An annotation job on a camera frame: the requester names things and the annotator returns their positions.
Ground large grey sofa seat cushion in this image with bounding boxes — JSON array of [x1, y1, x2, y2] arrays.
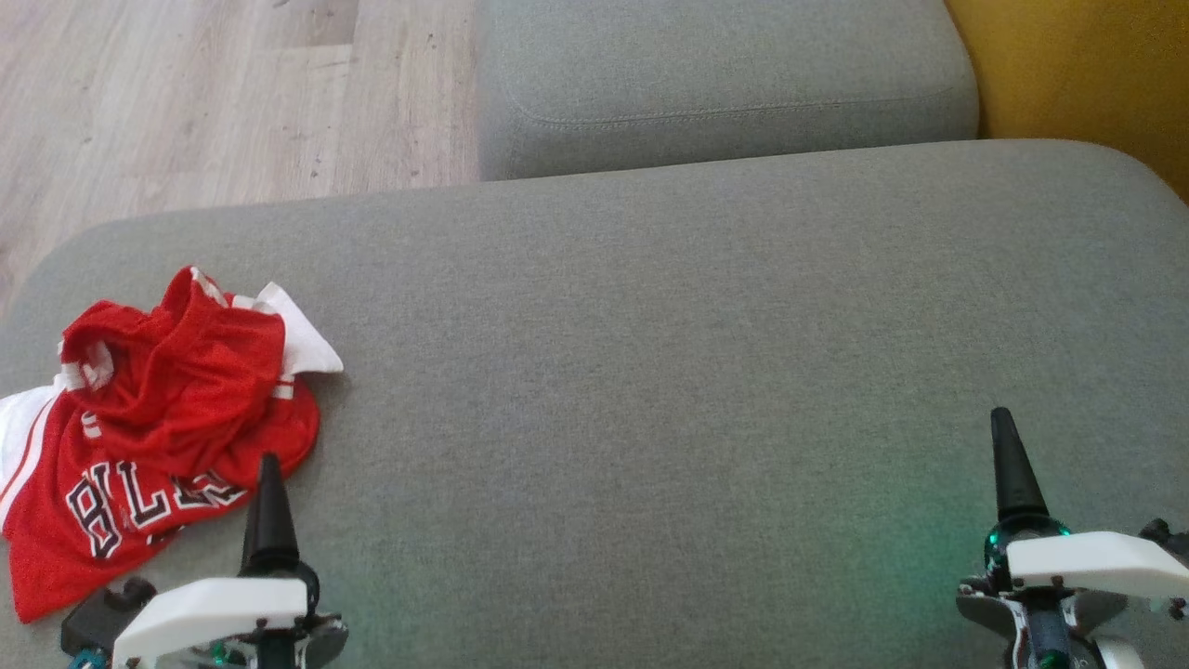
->
[[0, 139, 1189, 669]]

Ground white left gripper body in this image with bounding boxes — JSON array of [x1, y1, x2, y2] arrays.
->
[[111, 569, 349, 669]]

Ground red shorts white waistband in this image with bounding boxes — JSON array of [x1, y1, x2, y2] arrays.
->
[[59, 265, 291, 466]]

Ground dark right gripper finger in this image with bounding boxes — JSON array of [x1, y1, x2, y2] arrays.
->
[[986, 406, 1052, 527]]

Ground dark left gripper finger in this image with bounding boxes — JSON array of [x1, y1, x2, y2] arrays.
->
[[242, 453, 301, 576]]

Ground mustard yellow panel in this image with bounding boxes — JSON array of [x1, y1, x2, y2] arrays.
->
[[945, 0, 1189, 204]]

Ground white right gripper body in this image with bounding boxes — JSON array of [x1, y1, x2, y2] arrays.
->
[[957, 518, 1189, 669]]

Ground red basketball jersey white sleeves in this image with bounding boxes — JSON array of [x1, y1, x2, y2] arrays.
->
[[0, 279, 346, 624]]

